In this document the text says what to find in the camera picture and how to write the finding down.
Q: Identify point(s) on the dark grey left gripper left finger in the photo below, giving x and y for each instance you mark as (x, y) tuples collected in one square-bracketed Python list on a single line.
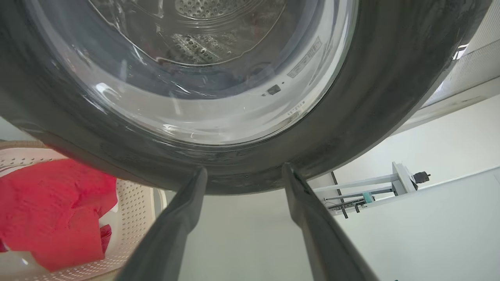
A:
[(168, 242)]

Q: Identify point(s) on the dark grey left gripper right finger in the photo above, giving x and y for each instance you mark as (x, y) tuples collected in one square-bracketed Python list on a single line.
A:
[(324, 246)]

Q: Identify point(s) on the red shirt with white trim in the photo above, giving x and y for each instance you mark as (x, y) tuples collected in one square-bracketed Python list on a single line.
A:
[(105, 238)]

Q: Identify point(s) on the dark round washing machine door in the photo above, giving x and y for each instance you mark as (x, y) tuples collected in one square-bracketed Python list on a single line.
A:
[(371, 136)]

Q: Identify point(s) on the red garment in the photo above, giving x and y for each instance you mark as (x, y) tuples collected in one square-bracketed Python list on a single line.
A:
[(50, 207)]

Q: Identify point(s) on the cream perforated laundry basket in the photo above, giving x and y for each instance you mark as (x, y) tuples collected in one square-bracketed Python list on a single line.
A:
[(136, 218)]

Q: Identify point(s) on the small black device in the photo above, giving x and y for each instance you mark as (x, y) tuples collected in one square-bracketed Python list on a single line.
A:
[(421, 177)]

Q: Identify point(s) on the white metal frame stand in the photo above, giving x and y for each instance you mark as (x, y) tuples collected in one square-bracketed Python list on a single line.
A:
[(398, 181)]

